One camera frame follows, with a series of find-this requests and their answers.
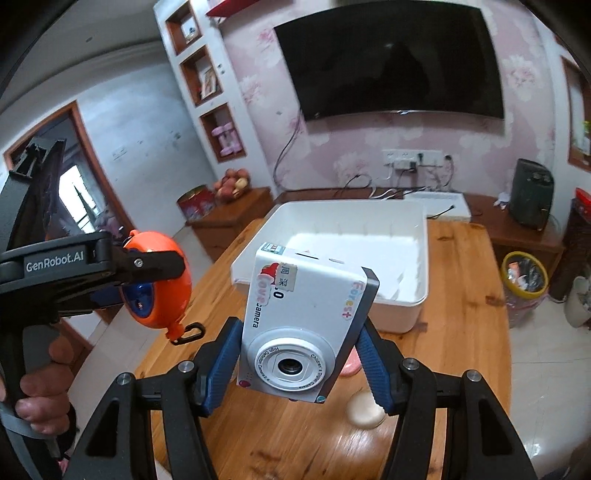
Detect pink correction tape dispenser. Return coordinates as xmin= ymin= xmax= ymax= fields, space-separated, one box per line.
xmin=339 ymin=347 xmax=362 ymax=378

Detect gold round compact case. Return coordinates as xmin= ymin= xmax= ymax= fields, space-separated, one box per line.
xmin=346 ymin=390 xmax=387 ymax=430

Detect orange round tape measure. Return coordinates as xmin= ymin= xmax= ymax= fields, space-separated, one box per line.
xmin=119 ymin=230 xmax=205 ymax=346

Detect white children's digital camera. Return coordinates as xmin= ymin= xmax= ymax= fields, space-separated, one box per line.
xmin=238 ymin=242 xmax=380 ymax=403

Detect person's left hand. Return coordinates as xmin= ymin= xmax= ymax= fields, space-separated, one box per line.
xmin=15 ymin=335 xmax=74 ymax=437

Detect wooden round table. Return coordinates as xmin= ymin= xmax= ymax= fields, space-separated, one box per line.
xmin=134 ymin=217 xmax=514 ymax=480

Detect white plastic storage bin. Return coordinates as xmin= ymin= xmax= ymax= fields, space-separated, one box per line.
xmin=230 ymin=200 xmax=429 ymax=334

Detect wooden side cabinet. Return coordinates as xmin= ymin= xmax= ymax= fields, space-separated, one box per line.
xmin=185 ymin=187 xmax=274 ymax=261

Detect red round tin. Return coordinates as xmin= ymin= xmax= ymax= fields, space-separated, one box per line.
xmin=176 ymin=185 xmax=216 ymax=222

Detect yellow rimmed waste bin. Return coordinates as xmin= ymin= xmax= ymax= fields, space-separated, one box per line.
xmin=500 ymin=251 xmax=549 ymax=328

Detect white router box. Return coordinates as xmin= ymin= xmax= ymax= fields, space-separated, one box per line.
xmin=404 ymin=191 xmax=472 ymax=223

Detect fruit bowl with apples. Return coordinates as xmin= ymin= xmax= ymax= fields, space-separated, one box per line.
xmin=213 ymin=168 xmax=250 ymax=203

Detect white small bucket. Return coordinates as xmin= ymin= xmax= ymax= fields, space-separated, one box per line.
xmin=564 ymin=276 xmax=590 ymax=328

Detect dark stand with red lid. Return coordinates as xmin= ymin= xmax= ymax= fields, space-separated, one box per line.
xmin=549 ymin=187 xmax=591 ymax=301

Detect pink dumbbells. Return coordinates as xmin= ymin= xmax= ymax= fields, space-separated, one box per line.
xmin=211 ymin=122 xmax=243 ymax=157

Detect white wall power strip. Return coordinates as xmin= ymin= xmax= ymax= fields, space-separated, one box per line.
xmin=382 ymin=149 xmax=445 ymax=171

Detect black wall television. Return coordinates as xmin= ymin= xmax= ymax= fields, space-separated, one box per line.
xmin=274 ymin=1 xmax=505 ymax=120

